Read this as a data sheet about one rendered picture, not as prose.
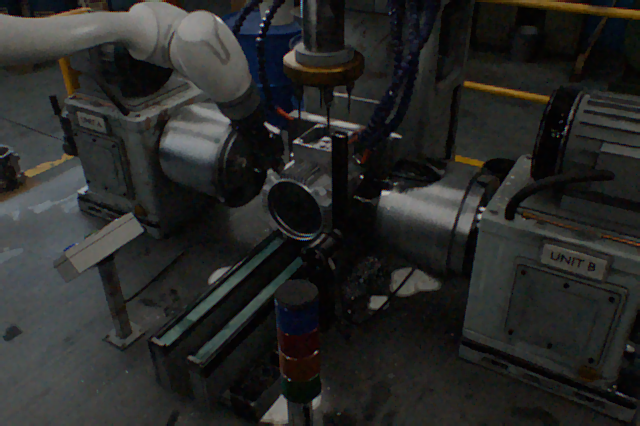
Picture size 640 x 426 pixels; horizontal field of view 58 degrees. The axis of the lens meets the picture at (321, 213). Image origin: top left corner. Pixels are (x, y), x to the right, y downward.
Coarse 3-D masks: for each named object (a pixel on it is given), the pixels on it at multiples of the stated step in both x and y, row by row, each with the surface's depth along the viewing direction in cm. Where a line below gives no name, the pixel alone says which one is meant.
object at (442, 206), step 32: (416, 160) 122; (448, 160) 123; (384, 192) 119; (416, 192) 117; (448, 192) 115; (480, 192) 114; (384, 224) 120; (416, 224) 116; (448, 224) 113; (384, 256) 127; (416, 256) 119; (448, 256) 115
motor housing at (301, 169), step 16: (304, 160) 136; (288, 176) 131; (304, 176) 130; (320, 176) 133; (352, 176) 137; (272, 192) 138; (288, 192) 144; (304, 192) 149; (352, 192) 137; (272, 208) 140; (288, 208) 144; (304, 208) 147; (320, 208) 129; (352, 208) 141; (288, 224) 141; (304, 224) 143; (320, 224) 141; (304, 240) 139
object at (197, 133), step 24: (168, 120) 149; (192, 120) 145; (216, 120) 143; (168, 144) 145; (192, 144) 142; (216, 144) 139; (240, 144) 144; (168, 168) 148; (192, 168) 143; (216, 168) 140; (240, 168) 143; (264, 168) 157; (192, 192) 150; (216, 192) 143; (240, 192) 149
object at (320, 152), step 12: (312, 132) 141; (324, 132) 144; (348, 132) 139; (300, 144) 134; (324, 144) 136; (348, 144) 138; (300, 156) 136; (312, 156) 134; (324, 156) 132; (348, 156) 139
